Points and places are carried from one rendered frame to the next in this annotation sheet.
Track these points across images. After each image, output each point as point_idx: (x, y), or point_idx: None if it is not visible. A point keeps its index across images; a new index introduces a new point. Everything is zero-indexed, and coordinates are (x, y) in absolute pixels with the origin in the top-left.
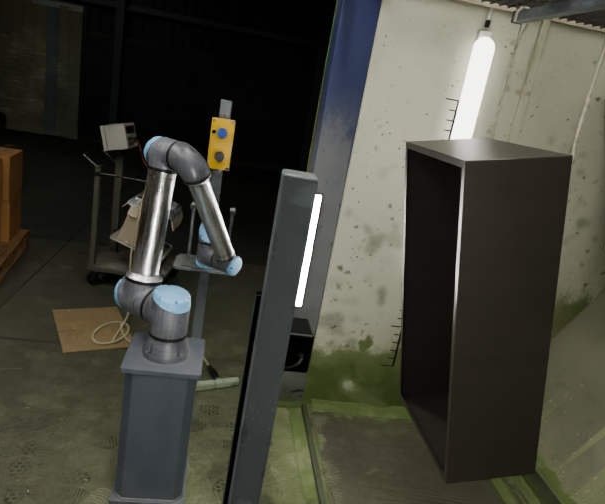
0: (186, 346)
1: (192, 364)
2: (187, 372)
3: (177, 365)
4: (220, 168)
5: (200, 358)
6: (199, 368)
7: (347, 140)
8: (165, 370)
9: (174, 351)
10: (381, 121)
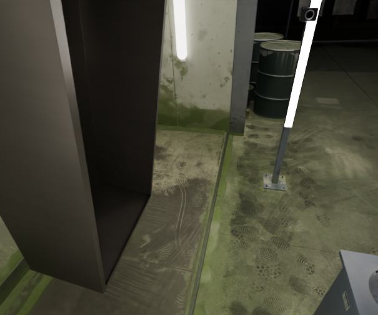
0: None
1: (357, 269)
2: (355, 254)
3: (372, 267)
4: None
5: (353, 282)
6: (346, 261)
7: None
8: None
9: None
10: None
